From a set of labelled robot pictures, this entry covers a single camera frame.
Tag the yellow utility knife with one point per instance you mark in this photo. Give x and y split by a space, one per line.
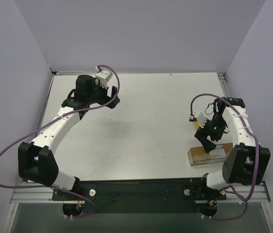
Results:
196 125

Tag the brown cardboard express box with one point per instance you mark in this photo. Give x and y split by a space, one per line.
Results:
198 156

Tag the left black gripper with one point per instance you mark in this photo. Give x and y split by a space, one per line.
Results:
107 96

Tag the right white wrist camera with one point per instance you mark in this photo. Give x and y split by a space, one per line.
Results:
199 117

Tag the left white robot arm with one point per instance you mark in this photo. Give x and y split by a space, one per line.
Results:
36 161

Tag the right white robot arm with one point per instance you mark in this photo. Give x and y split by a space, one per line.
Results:
247 162

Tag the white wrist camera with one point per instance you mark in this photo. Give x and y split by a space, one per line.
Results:
102 78
199 117

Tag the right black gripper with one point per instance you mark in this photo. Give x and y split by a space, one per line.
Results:
205 132

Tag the aluminium frame rail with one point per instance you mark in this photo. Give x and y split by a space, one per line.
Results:
44 195

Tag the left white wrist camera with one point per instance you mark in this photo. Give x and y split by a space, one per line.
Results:
102 78

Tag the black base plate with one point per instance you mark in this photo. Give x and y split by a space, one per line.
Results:
148 196

